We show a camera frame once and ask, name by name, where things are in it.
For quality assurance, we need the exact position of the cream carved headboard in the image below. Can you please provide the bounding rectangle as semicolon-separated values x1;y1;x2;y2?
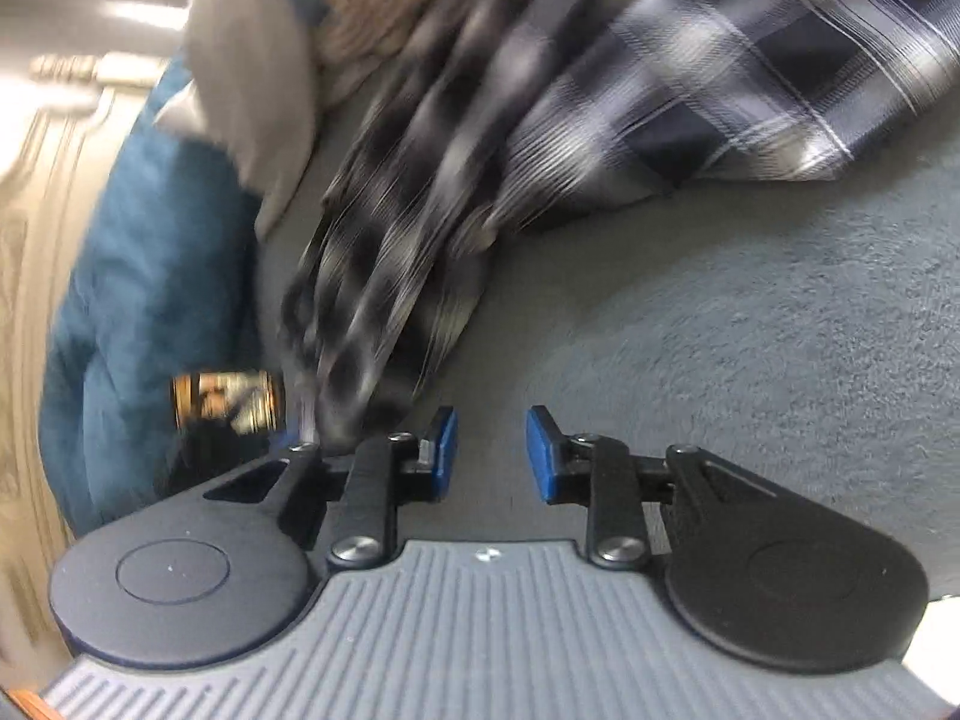
0;0;196;661

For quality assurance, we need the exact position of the white smooth cloth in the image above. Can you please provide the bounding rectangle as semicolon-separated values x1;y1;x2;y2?
154;0;361;241

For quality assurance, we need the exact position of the black white plaid shirt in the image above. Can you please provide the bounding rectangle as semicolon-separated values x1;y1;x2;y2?
277;0;960;451

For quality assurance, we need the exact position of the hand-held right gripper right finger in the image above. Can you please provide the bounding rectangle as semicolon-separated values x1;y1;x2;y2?
525;405;751;569

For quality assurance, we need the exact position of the beige houndstooth sweater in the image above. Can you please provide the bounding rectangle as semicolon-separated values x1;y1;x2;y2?
315;0;466;106

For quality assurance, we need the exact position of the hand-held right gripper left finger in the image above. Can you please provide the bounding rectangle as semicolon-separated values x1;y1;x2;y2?
202;405;460;569

